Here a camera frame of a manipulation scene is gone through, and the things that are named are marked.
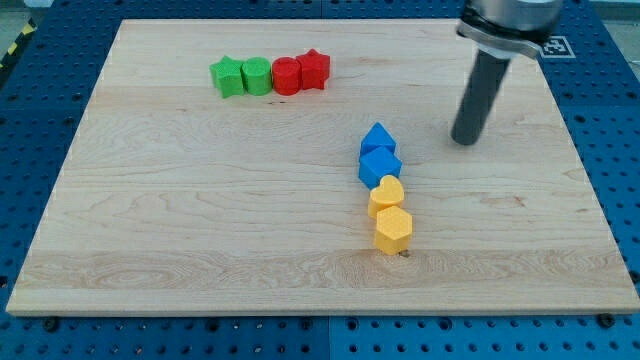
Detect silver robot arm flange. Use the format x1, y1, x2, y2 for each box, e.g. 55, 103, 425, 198
456, 0, 563, 60

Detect blue cube block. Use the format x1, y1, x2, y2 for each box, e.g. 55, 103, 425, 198
358, 147, 402, 189

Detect yellow heart block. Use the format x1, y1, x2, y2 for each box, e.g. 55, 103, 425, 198
367, 175, 405, 218

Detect blue triangle block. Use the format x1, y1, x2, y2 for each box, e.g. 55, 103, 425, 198
360, 122, 397, 156

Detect yellow hexagon block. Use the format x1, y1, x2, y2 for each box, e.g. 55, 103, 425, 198
374, 206, 413, 255

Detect red star block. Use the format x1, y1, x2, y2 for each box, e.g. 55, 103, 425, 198
295, 49, 331, 90

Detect red cylinder block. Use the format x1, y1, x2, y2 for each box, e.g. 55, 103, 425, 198
271, 57, 301, 96

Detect green cylinder block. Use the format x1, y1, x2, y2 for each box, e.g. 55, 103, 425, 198
241, 57, 272, 96

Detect green star block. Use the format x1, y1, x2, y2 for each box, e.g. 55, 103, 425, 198
209, 56, 245, 98

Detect light wooden board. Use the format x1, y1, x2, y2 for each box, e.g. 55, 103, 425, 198
7, 19, 639, 317

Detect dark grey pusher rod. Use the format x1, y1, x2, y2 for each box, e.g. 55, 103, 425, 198
450, 50, 511, 146

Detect white fiducial marker tag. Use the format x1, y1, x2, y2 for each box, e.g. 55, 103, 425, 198
540, 35, 576, 59

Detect yellow black hazard tape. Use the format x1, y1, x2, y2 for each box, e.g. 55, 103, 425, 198
1, 17, 38, 72

